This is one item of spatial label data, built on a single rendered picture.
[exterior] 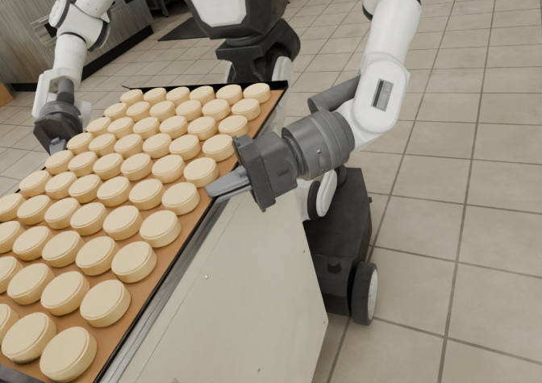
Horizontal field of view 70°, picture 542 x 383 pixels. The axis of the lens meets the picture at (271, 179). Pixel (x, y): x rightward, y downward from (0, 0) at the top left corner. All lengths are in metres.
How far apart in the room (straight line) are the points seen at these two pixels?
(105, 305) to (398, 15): 0.56
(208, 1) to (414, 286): 1.12
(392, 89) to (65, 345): 0.50
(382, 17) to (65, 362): 0.61
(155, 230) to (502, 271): 1.28
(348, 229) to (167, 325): 0.99
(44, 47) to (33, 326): 3.88
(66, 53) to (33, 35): 3.13
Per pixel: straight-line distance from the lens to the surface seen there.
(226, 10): 0.96
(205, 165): 0.58
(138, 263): 0.49
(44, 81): 1.08
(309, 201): 1.35
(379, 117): 0.56
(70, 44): 1.16
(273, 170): 0.54
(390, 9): 0.68
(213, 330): 0.66
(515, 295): 1.53
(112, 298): 0.47
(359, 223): 1.47
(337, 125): 0.56
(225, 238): 0.64
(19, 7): 4.26
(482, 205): 1.79
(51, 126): 0.88
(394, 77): 0.60
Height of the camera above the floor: 1.24
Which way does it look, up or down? 38 degrees down
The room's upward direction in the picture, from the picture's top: 17 degrees counter-clockwise
